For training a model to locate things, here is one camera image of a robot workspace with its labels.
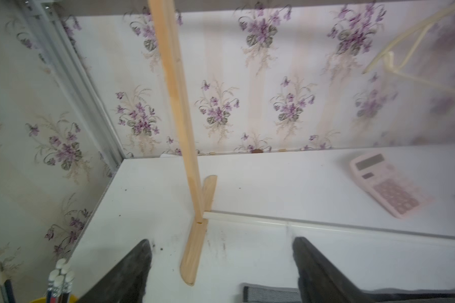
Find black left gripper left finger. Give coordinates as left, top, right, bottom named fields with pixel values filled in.
left=78, top=239, right=152, bottom=303

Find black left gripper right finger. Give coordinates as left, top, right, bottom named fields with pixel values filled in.
left=292, top=237, right=373, bottom=303

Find black white checkered scarf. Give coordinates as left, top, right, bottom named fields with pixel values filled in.
left=241, top=284, right=455, bottom=302

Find yellow pencil cup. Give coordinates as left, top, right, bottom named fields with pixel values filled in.
left=29, top=295, right=79, bottom=303

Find colored pencils bundle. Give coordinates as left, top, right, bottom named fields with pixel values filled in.
left=0, top=259, right=76, bottom=303

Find wooden clothes rack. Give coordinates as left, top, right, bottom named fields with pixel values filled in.
left=149, top=1, right=455, bottom=286

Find pink calculator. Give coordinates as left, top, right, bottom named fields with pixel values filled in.
left=350, top=150, right=433, bottom=218

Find aluminium frame profiles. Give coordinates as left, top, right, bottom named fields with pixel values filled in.
left=15, top=1, right=125, bottom=172

